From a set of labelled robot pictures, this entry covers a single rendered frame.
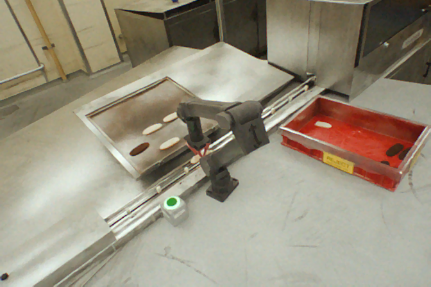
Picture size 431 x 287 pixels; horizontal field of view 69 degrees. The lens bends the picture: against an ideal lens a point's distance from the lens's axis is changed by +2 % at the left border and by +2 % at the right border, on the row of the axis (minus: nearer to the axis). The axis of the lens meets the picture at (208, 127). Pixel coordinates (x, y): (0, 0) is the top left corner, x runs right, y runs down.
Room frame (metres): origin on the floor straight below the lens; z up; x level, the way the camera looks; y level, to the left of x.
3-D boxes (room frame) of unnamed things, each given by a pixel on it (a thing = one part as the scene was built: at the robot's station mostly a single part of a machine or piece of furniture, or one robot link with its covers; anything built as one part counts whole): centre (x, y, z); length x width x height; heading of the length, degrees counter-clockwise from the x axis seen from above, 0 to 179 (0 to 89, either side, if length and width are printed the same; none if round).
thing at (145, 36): (3.85, -0.25, 0.51); 1.93 x 1.05 x 1.02; 125
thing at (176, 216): (0.76, 0.18, 0.84); 0.08 x 0.08 x 0.11; 35
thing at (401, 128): (0.97, -0.57, 0.87); 0.49 x 0.34 x 0.10; 39
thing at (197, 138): (1.00, 0.06, 1.00); 0.10 x 0.07 x 0.07; 35
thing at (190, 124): (1.01, 0.06, 1.06); 0.07 x 0.06 x 0.07; 25
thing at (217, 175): (0.87, 0.00, 0.94); 0.09 x 0.05 x 0.10; 25
